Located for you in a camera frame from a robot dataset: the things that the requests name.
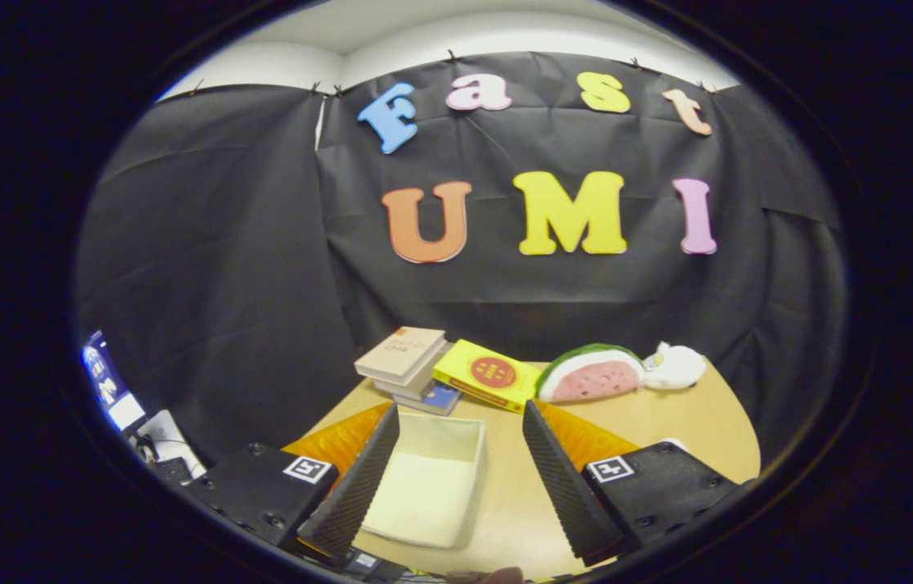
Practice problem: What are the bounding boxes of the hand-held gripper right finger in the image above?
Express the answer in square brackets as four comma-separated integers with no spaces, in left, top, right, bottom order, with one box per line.
[521,399,753,569]

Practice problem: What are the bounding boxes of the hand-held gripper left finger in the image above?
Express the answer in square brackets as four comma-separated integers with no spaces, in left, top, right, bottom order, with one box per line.
[181,401,401,569]

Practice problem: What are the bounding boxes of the beige fabric storage box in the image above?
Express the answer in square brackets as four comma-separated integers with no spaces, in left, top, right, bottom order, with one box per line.
[361,412,487,550]

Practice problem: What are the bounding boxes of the watermelon slice plush toy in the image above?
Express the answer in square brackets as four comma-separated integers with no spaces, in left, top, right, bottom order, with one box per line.
[536,344,646,404]

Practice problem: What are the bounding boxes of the grey book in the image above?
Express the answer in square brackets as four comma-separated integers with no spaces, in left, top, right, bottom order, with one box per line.
[371,345,453,400]

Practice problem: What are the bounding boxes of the blue book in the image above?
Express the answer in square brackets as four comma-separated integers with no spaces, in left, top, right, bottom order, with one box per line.
[416,381,464,416]

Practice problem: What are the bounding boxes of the yellow book with red circle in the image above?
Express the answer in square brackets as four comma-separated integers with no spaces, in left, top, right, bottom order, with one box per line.
[432,339,542,414]

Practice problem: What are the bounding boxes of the beige book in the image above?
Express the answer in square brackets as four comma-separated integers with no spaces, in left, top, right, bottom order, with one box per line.
[354,327,447,386]

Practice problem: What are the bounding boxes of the white plush toy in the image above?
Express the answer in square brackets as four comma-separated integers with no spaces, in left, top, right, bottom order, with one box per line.
[641,341,707,391]

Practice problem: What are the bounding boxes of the computer monitor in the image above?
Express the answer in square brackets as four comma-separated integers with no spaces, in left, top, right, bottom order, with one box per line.
[82,330,147,432]

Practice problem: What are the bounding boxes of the white object with black cables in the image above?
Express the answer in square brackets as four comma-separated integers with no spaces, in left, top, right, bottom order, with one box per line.
[136,410,208,481]

